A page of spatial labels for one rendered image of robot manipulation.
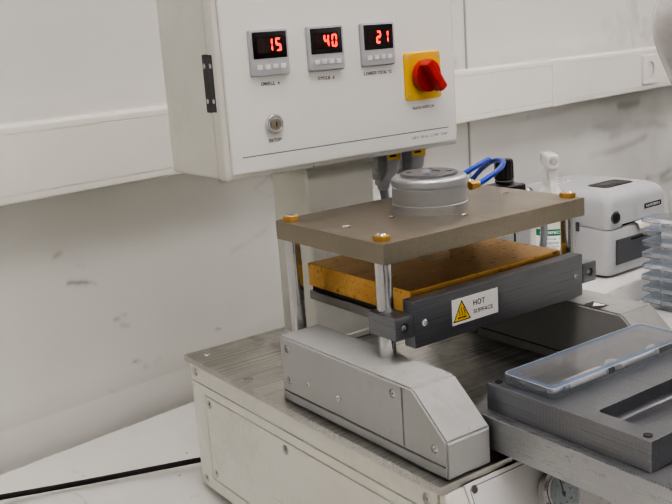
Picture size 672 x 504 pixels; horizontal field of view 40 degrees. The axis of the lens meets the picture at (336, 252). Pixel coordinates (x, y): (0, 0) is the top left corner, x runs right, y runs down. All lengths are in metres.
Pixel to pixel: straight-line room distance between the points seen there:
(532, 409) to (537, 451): 0.03
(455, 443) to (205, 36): 0.48
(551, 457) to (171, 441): 0.71
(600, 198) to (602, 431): 1.15
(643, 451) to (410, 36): 0.58
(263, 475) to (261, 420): 0.07
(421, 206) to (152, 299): 0.61
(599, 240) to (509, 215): 0.95
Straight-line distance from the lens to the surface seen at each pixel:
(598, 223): 1.85
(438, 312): 0.85
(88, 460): 1.34
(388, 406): 0.82
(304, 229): 0.91
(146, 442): 1.36
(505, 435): 0.79
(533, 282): 0.94
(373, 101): 1.07
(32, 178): 1.26
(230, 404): 1.06
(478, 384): 0.98
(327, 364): 0.88
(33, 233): 1.32
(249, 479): 1.08
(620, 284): 1.83
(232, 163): 0.97
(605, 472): 0.73
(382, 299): 0.84
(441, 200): 0.93
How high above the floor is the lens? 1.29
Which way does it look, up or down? 13 degrees down
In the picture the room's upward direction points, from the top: 4 degrees counter-clockwise
